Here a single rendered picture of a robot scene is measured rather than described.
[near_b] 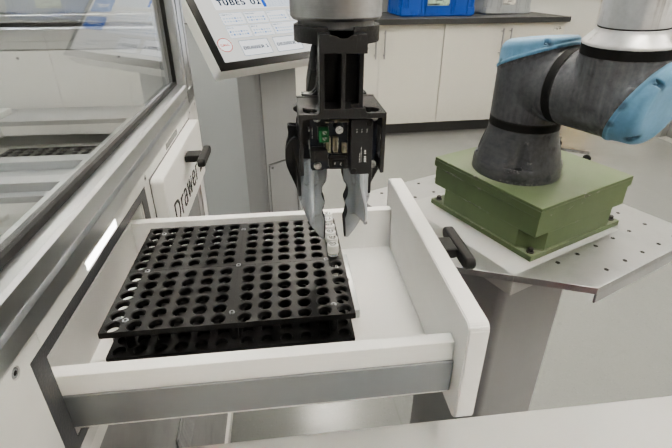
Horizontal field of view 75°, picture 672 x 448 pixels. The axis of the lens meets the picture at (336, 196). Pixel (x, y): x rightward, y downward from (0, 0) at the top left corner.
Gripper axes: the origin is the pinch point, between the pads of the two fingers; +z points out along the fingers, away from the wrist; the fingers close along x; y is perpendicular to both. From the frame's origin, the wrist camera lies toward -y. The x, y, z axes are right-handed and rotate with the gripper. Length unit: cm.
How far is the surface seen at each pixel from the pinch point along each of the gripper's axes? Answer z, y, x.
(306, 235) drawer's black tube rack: 3.7, -3.6, -2.8
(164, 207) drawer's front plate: 5.2, -15.3, -22.0
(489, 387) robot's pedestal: 50, -17, 33
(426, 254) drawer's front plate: 1.7, 4.7, 9.0
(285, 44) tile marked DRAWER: -6, -91, -4
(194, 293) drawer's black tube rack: 3.8, 5.9, -14.0
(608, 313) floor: 93, -81, 116
